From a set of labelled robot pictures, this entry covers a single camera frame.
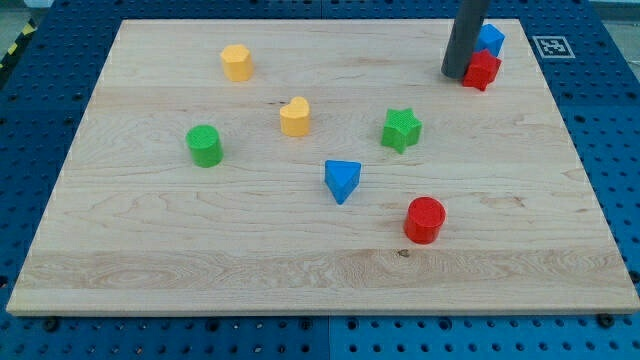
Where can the yellow hexagon block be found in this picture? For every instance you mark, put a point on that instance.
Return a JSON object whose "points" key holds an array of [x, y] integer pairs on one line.
{"points": [[237, 63]]}

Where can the blue triangle block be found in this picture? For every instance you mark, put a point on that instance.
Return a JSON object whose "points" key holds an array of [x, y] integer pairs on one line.
{"points": [[341, 177]]}

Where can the yellow heart block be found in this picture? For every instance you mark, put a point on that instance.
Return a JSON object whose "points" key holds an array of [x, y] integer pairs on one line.
{"points": [[295, 117]]}

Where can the light wooden board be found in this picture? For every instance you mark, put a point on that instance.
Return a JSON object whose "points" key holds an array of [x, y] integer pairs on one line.
{"points": [[134, 228]]}

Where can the green star block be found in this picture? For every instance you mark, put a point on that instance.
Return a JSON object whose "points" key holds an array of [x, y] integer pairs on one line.
{"points": [[401, 129]]}

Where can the red cylinder block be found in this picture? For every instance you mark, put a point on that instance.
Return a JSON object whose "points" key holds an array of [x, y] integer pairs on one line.
{"points": [[424, 219]]}

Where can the green cylinder block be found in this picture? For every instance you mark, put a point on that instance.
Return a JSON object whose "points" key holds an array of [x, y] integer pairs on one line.
{"points": [[205, 145]]}

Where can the red star block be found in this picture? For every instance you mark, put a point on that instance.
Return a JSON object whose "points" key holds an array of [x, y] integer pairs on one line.
{"points": [[482, 70]]}

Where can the blue cube block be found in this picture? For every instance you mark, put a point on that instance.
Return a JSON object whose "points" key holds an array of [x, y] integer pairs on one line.
{"points": [[491, 39]]}

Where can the white fiducial marker tag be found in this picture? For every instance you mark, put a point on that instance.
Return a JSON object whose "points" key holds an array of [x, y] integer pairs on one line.
{"points": [[553, 47]]}

